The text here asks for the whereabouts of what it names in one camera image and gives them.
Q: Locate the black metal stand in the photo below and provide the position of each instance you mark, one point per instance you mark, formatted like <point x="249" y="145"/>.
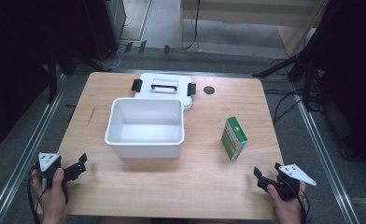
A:
<point x="52" y="77"/>

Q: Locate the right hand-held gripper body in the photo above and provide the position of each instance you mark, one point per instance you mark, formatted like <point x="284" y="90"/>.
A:
<point x="291" y="180"/>

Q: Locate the metal floor rail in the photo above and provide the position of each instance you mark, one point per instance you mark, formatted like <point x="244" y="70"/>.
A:
<point x="324" y="161"/>
<point x="22" y="155"/>

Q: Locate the dark curtain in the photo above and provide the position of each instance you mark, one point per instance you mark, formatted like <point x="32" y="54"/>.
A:
<point x="13" y="62"/>
<point x="352" y="77"/>

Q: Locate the small black floor bracket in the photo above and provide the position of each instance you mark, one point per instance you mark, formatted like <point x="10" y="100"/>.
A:
<point x="142" y="47"/>
<point x="128" y="46"/>
<point x="166" y="49"/>

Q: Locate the black tripod stand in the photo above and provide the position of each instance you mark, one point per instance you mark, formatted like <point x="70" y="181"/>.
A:
<point x="305" y="71"/>

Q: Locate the white plastic storage box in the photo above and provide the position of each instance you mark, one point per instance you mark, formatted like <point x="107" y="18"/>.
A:
<point x="145" y="127"/>

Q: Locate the light wooden furniture frame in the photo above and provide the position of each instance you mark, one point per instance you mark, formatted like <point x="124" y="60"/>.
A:
<point x="249" y="12"/>

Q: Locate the person's left hand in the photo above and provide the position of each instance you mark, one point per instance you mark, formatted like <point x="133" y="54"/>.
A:
<point x="54" y="199"/>

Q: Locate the green and white carton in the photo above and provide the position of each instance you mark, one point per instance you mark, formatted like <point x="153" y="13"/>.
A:
<point x="233" y="141"/>

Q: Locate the person's right hand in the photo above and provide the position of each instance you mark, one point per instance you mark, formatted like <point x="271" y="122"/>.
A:
<point x="285" y="208"/>

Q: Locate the round dark table grommet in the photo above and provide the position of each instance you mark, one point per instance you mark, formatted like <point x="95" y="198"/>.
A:
<point x="209" y="90"/>

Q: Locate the dark cabinet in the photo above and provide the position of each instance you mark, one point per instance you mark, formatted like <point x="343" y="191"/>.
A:
<point x="103" y="28"/>

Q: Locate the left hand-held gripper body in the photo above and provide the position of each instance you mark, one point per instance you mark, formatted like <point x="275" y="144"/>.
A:
<point x="49" y="161"/>

